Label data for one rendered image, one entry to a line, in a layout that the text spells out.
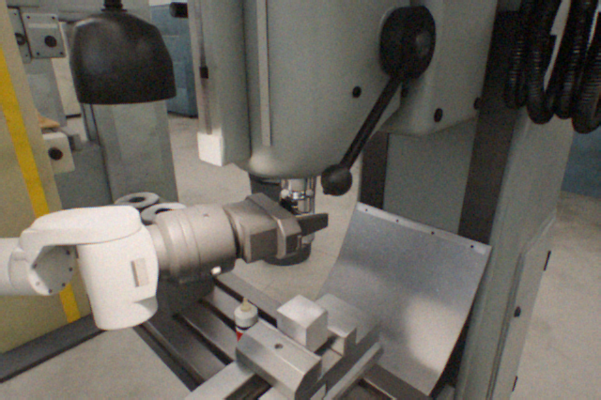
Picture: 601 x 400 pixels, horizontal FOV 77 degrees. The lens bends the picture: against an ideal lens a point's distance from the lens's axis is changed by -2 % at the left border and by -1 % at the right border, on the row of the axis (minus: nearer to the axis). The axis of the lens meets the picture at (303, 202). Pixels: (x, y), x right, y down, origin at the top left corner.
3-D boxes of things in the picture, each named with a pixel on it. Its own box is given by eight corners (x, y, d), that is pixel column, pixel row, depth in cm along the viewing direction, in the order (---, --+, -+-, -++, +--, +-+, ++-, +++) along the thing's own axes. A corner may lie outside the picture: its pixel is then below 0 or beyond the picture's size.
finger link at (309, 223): (325, 228, 53) (285, 239, 50) (326, 207, 52) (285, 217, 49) (331, 233, 52) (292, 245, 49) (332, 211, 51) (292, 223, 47)
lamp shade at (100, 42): (53, 101, 28) (30, 7, 25) (125, 89, 34) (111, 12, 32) (133, 107, 26) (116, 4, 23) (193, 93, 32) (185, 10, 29)
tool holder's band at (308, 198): (272, 200, 51) (272, 193, 51) (295, 190, 55) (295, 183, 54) (300, 209, 49) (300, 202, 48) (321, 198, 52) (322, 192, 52)
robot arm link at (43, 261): (114, 221, 36) (-8, 226, 38) (133, 305, 38) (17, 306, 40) (148, 203, 42) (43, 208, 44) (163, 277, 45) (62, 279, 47)
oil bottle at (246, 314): (247, 358, 68) (242, 309, 64) (233, 346, 71) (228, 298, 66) (264, 346, 71) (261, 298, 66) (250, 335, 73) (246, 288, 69)
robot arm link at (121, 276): (194, 215, 40) (73, 242, 35) (209, 306, 43) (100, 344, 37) (169, 198, 50) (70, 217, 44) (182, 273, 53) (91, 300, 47)
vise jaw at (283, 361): (294, 404, 52) (294, 383, 50) (235, 358, 59) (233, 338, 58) (322, 377, 56) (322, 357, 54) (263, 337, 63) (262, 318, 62)
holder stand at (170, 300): (170, 317, 78) (155, 231, 70) (114, 280, 90) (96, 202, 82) (215, 289, 87) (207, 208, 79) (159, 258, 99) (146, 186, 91)
